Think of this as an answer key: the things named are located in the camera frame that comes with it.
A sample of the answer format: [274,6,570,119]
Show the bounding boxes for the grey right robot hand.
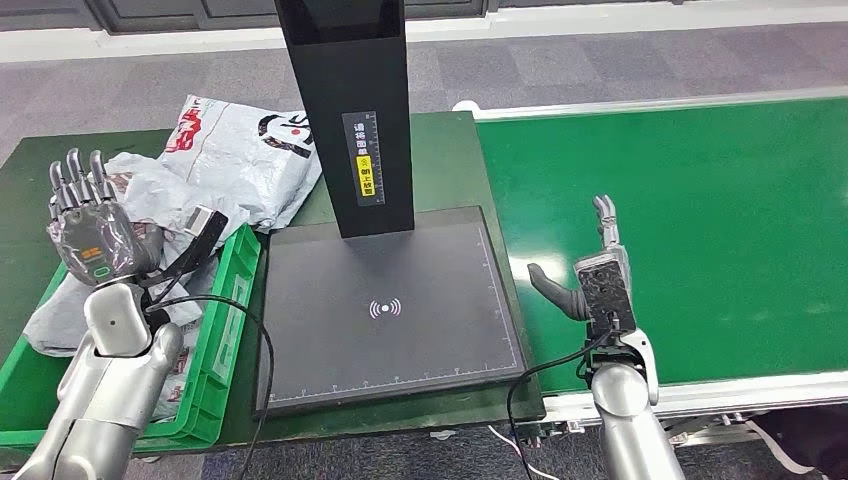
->
[527,193,631,323]

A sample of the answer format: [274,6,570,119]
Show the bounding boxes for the white parcel bag red print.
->
[148,321,223,423]
[102,152,252,233]
[23,221,223,359]

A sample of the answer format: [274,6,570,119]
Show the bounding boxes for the black scanner machine with tower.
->
[254,0,529,417]

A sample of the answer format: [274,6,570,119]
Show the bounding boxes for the large white parcel black print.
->
[158,94,324,233]

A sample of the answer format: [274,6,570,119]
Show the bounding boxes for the ruler label sticker yellow patch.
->
[341,111,386,208]

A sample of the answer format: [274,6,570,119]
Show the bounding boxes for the green plastic crate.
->
[0,223,263,455]

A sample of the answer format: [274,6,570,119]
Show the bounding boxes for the dark grey cabinet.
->
[92,0,492,34]

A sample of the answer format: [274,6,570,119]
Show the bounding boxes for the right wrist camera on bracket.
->
[572,253,639,333]

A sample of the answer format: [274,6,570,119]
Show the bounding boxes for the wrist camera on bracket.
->
[572,253,639,333]
[135,205,230,289]

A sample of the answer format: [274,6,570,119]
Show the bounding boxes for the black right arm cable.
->
[506,331,614,480]

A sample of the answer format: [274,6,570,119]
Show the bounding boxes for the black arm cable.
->
[145,294,276,480]
[506,331,614,480]

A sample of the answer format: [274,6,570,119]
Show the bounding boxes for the green conveyor belt aluminium frame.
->
[473,89,848,425]

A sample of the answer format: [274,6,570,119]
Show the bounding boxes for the white cable on floor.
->
[488,423,561,480]

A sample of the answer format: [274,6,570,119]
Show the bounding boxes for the grey metal conveyor bracket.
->
[665,417,704,448]

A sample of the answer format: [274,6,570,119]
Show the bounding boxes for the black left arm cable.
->
[145,294,276,480]

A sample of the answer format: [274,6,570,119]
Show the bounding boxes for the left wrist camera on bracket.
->
[135,205,230,289]

